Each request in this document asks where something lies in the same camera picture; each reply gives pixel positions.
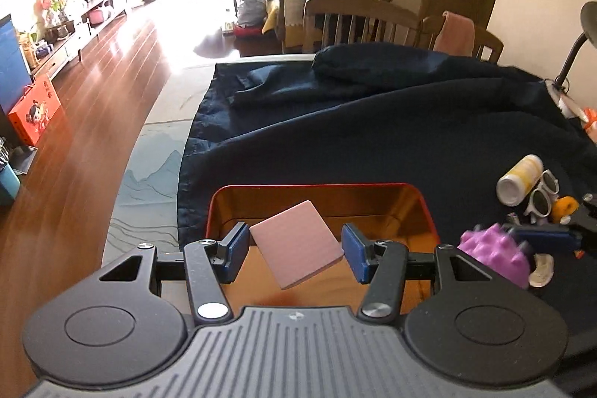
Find pink rectangular block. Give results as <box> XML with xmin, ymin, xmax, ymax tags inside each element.
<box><xmin>249</xmin><ymin>200</ymin><xmax>344</xmax><ymax>290</ymax></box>

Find round silver tin lid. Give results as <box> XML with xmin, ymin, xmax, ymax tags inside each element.
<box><xmin>528</xmin><ymin>254</ymin><xmax>554</xmax><ymax>288</ymax></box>

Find orange tangerine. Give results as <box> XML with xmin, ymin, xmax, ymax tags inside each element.
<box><xmin>550</xmin><ymin>196</ymin><xmax>580</xmax><ymax>224</ymax></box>

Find purple spiky massage ball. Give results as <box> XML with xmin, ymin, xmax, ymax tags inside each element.
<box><xmin>458</xmin><ymin>224</ymin><xmax>531</xmax><ymax>289</ymax></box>

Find long tv cabinet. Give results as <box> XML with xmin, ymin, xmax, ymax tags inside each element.
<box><xmin>30</xmin><ymin>0</ymin><xmax>128</xmax><ymax>80</ymax></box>

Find wooden dining chair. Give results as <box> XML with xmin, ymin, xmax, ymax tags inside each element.
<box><xmin>303</xmin><ymin>0</ymin><xmax>420</xmax><ymax>53</ymax></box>

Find blue front cabinet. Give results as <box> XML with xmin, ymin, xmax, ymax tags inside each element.
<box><xmin>0</xmin><ymin>14</ymin><xmax>31</xmax><ymax>114</ymax></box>

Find red gift box on floor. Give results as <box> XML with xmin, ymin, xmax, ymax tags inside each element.
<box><xmin>8</xmin><ymin>75</ymin><xmax>62</xmax><ymax>147</ymax></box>

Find white frame sunglasses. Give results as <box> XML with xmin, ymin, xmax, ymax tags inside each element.
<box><xmin>524</xmin><ymin>170</ymin><xmax>560</xmax><ymax>218</ymax></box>

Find pink towel on chair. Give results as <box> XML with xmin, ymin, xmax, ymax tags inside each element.
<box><xmin>433</xmin><ymin>11</ymin><xmax>476</xmax><ymax>57</ymax></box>

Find white yellow lotion bottle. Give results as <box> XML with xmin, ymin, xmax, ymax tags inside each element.
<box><xmin>496</xmin><ymin>154</ymin><xmax>543</xmax><ymax>207</ymax></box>

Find dark navy blue cloth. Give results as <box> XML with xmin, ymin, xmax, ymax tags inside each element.
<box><xmin>176</xmin><ymin>42</ymin><xmax>597</xmax><ymax>333</ymax></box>

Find grey desk lamp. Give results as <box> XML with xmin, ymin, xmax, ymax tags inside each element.
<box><xmin>546</xmin><ymin>1</ymin><xmax>597</xmax><ymax>123</ymax></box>

